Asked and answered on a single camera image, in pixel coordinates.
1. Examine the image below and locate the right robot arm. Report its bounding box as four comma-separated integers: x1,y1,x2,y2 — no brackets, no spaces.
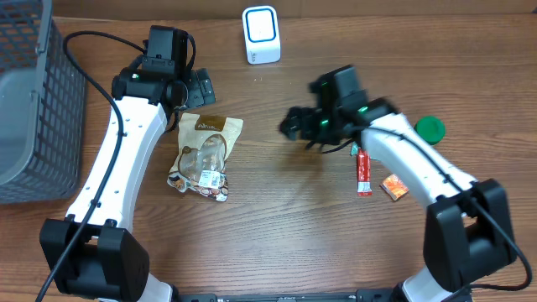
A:
279,65,521,301

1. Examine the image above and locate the brown Pantree snack pouch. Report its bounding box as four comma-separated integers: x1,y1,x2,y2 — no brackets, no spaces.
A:
167,113,243,202

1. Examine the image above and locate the orange snack packet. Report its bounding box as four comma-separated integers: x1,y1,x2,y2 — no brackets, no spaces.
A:
380,174,409,201

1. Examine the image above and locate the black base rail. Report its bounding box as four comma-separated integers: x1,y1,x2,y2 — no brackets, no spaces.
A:
176,287,408,302

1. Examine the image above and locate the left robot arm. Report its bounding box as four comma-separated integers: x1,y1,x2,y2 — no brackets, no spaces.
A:
39,25,215,301

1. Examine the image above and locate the white barcode scanner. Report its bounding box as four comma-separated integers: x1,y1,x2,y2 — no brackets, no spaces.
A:
242,5,281,65

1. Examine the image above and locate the light green packet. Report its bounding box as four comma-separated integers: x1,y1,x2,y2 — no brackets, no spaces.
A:
350,142,360,156

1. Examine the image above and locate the green lid jar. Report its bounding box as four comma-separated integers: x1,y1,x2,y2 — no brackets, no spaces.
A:
414,116,446,145

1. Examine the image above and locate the grey plastic mesh basket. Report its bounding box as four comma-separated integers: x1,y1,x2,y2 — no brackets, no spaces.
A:
1,0,87,204

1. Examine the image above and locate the red snack bar wrapper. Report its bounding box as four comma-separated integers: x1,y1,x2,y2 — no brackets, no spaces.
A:
357,148,373,196

